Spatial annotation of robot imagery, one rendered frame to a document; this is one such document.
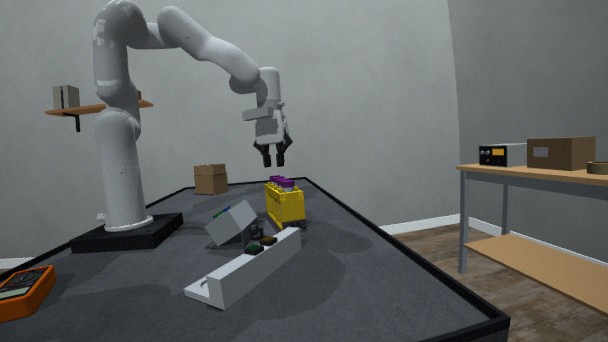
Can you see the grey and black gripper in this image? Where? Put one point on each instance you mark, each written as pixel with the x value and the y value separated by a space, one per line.
pixel 272 130

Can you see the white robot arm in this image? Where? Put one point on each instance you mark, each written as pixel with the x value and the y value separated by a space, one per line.
pixel 116 131

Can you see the small brown cardboard box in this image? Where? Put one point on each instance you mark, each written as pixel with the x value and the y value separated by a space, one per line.
pixel 210 180

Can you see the orange pocket multimeter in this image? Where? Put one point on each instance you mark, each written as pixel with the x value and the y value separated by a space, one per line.
pixel 21 295

